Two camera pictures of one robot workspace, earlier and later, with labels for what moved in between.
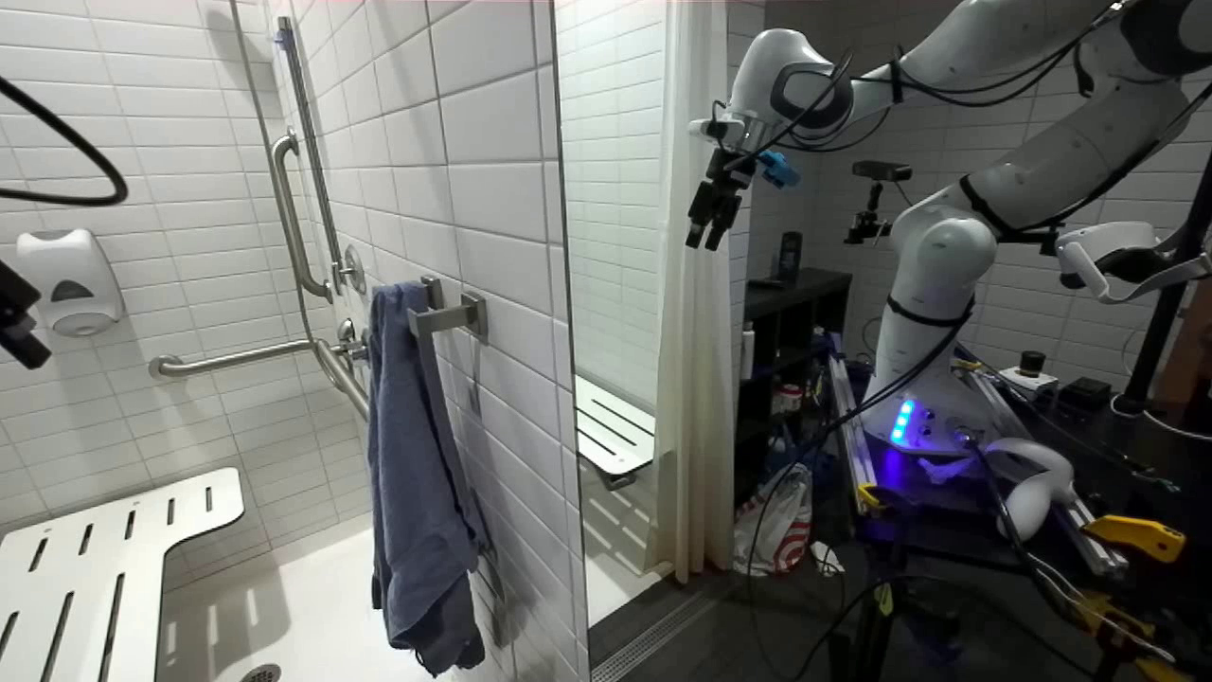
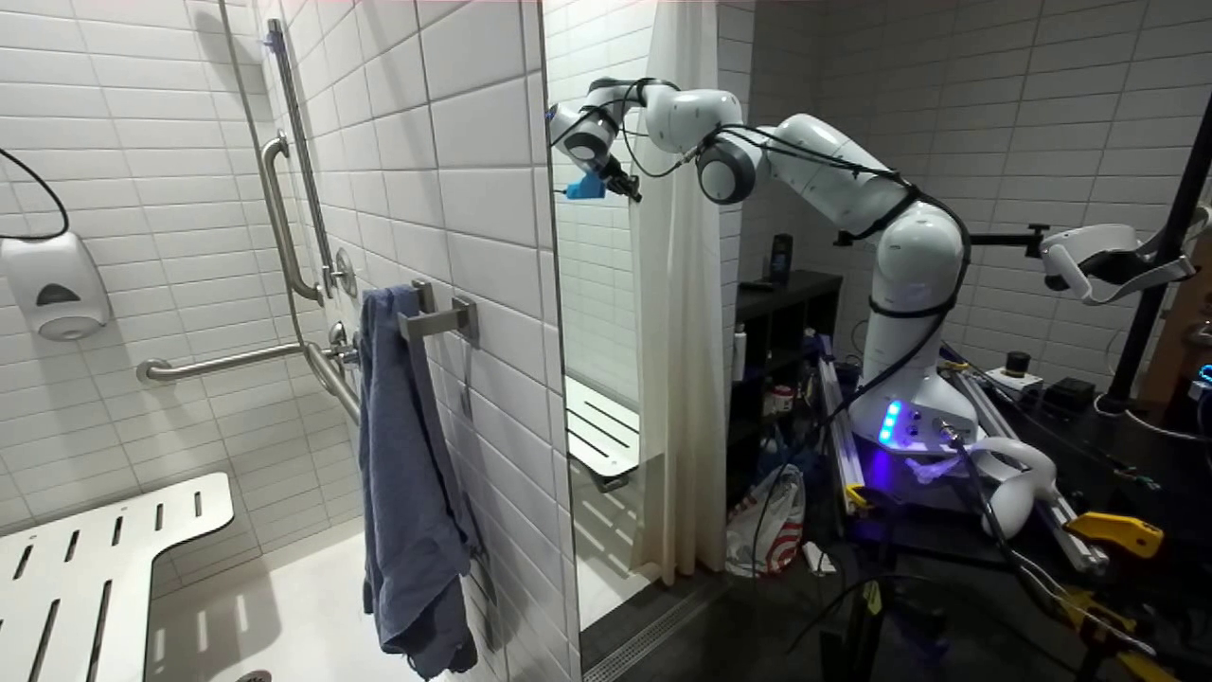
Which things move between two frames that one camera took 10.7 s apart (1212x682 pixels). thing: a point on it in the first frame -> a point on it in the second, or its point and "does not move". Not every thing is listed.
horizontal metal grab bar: [161, 364] does not move
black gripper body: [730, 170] -> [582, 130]
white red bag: [774, 531] does not move
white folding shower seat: [79, 600] does not move
